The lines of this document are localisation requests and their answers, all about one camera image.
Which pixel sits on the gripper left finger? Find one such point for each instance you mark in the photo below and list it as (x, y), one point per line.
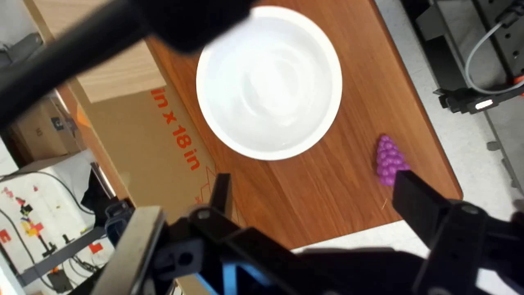
(192, 229)

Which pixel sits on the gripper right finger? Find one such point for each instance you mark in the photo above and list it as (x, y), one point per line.
(458, 229)

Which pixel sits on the white bowl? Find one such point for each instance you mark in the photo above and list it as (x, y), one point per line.
(270, 82)

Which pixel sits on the purple toy grape bunch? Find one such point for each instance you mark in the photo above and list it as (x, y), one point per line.
(389, 162)

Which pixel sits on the large cardboard box red print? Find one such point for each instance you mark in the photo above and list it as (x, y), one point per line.
(143, 139)

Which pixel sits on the white table with coloured marks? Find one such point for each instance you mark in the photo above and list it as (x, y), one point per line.
(45, 213)

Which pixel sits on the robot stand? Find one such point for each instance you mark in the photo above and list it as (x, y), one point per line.
(446, 61)

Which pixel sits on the small brown cardboard box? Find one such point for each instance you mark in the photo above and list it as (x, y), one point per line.
(39, 133)

